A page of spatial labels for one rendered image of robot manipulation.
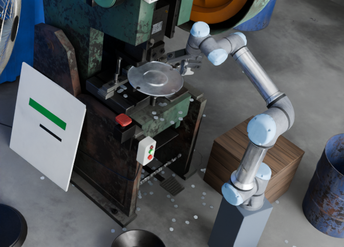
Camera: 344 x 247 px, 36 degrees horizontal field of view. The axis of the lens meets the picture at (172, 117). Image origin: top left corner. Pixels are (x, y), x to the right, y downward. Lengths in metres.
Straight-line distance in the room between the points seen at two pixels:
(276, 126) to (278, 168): 0.92
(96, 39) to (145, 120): 0.48
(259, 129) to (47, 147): 1.43
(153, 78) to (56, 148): 0.75
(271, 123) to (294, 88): 2.19
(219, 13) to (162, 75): 0.43
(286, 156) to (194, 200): 0.61
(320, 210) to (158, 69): 1.26
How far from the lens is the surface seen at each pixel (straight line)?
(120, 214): 3.06
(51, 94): 3.01
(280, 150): 3.20
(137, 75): 2.76
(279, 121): 2.20
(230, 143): 3.13
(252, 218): 2.70
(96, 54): 2.80
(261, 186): 2.56
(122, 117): 2.52
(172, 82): 2.75
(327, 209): 3.21
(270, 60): 4.58
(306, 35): 5.10
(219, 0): 2.80
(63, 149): 3.07
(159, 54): 2.69
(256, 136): 2.19
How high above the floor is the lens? 2.42
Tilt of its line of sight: 40 degrees down
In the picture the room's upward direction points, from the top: 11 degrees clockwise
